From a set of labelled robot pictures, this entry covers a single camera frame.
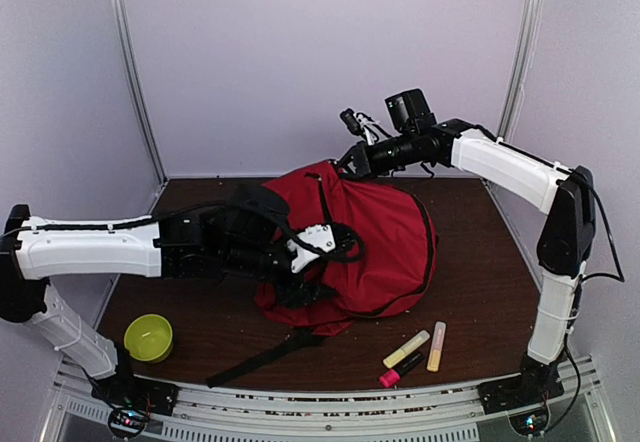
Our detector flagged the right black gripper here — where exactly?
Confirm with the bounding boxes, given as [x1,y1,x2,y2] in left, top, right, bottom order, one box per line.
[329,130,419,180]

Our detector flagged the red student backpack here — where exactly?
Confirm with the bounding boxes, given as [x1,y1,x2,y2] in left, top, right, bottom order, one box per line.
[205,159,440,389]

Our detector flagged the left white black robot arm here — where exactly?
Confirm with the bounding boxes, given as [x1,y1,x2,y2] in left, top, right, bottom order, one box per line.
[1,186,338,406]

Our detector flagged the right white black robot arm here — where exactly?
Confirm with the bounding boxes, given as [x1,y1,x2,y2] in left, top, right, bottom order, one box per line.
[338,89,609,404]

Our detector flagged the black pink highlighter pen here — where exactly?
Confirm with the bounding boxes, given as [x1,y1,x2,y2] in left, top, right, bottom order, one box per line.
[378,352,425,388]

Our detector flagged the yellow highlighter pen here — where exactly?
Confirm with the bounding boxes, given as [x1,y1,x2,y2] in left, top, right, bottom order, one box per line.
[382,330,430,369]

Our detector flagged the peach highlighter pen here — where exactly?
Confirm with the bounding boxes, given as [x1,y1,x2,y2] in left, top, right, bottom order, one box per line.
[426,321,447,372]

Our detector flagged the lime green plastic bowl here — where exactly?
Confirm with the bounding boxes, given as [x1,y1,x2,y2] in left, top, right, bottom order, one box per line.
[124,314,174,364]

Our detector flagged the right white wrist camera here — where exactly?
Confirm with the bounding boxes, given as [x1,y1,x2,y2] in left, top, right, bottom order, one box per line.
[339,108,391,146]

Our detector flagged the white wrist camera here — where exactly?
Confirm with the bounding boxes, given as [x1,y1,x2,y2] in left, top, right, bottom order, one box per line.
[339,108,391,146]
[286,224,336,274]

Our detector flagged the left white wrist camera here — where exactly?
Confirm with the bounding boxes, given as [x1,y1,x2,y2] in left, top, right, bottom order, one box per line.
[286,224,336,274]

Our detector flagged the right aluminium corner post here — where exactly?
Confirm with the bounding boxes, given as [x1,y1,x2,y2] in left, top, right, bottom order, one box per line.
[498,0,542,140]

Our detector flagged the aluminium corner post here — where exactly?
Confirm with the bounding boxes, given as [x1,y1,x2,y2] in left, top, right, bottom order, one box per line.
[110,0,168,185]
[498,0,542,140]

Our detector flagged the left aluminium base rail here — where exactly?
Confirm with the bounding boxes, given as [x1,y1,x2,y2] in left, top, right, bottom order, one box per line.
[89,181,169,338]

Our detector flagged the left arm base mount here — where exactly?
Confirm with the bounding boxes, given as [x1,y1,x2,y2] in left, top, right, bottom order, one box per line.
[88,376,179,441]

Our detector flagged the front aluminium frame rail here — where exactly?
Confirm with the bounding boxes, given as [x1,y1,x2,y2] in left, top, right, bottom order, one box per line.
[36,357,621,441]

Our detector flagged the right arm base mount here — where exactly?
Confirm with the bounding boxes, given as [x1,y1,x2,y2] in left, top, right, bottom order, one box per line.
[477,355,564,437]

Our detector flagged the left aluminium corner post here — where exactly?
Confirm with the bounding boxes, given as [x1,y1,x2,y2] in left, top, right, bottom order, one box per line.
[110,0,168,185]

